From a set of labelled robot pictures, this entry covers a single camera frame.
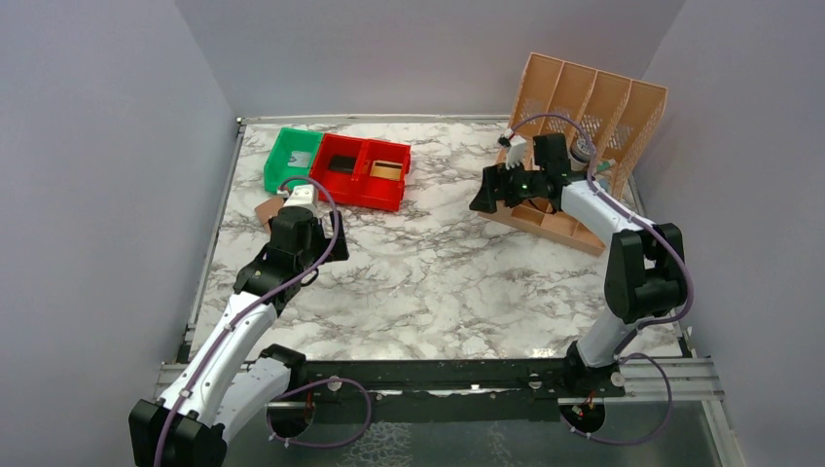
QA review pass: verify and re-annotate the peach desk organizer rack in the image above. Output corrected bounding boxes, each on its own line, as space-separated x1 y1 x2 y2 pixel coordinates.
477 53 667 256

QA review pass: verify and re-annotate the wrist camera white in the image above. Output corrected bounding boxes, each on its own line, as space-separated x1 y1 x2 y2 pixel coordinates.
497 128 528 169
277 184 318 213

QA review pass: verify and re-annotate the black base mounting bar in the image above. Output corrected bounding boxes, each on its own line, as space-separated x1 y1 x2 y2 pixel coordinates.
265 358 626 425

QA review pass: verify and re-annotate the gold card in red bin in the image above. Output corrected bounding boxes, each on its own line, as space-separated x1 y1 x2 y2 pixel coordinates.
370 161 404 181

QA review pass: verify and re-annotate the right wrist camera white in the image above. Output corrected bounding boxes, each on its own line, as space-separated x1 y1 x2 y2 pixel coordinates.
497 128 528 169

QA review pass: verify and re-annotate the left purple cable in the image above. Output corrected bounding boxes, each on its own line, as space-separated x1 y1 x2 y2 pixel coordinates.
152 175 374 467

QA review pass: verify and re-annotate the red double plastic bin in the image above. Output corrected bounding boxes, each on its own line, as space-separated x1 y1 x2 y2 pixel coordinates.
309 133 412 211

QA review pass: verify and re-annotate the green plastic bin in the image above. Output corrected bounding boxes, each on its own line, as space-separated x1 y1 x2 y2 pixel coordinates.
264 128 323 193

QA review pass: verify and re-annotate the green white tube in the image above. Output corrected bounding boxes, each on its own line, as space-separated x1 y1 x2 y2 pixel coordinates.
595 160 616 174

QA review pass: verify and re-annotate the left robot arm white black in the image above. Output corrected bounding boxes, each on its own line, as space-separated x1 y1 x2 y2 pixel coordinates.
128 206 349 466

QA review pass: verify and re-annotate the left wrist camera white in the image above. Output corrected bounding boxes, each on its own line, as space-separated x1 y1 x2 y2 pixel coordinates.
277 184 318 213

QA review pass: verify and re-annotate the round jar patterned lid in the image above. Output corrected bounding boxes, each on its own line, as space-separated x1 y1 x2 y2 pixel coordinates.
570 138 595 164

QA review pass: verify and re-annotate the brown leather card holder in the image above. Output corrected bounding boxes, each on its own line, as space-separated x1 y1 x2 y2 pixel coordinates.
254 197 285 234

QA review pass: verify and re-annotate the black card in red bin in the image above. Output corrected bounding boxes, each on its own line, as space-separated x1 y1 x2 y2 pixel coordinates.
328 155 357 174

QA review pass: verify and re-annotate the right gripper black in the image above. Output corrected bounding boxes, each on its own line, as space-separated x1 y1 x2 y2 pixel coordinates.
469 158 544 214

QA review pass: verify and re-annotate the silver card in green bin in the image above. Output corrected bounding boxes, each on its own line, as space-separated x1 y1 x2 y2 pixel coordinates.
288 151 313 168

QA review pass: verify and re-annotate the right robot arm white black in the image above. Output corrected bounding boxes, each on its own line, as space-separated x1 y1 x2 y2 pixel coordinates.
469 129 690 396

